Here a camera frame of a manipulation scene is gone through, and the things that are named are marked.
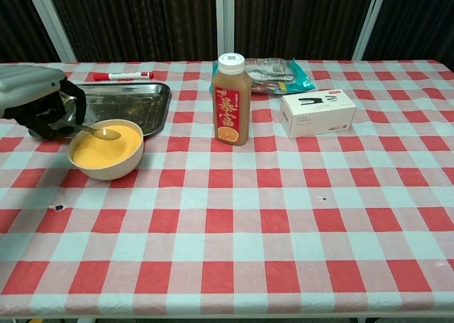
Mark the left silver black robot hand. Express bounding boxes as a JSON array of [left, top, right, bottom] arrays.
[[0, 65, 88, 142]]

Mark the silver metal spoon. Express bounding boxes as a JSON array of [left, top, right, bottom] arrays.
[[49, 121, 122, 140]]

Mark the stainless steel rectangular tray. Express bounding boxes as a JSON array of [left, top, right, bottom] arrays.
[[58, 82, 172, 138]]

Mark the yellow bowl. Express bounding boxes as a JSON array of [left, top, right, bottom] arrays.
[[67, 119, 145, 181]]

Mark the dark pleated partition panel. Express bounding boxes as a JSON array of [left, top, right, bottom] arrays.
[[0, 0, 61, 64], [233, 0, 377, 62], [45, 0, 218, 63], [363, 0, 454, 70]]

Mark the red white marker pen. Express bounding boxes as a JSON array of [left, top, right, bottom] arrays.
[[92, 70, 155, 82]]

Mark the orange grain filling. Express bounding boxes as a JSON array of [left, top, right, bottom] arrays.
[[72, 123, 141, 169]]

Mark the brown juice bottle white cap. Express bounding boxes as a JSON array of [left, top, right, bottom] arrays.
[[211, 53, 253, 147]]

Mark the red white checked tablecloth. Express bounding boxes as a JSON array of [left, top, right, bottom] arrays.
[[0, 59, 454, 319]]

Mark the teal clear snack bag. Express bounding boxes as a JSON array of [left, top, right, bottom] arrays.
[[212, 57, 316, 96]]

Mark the white stapler box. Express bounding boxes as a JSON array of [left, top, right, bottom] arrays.
[[278, 89, 358, 140]]

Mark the white partition post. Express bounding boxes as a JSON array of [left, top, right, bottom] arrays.
[[23, 0, 78, 63], [214, 0, 236, 62], [352, 0, 390, 62]]

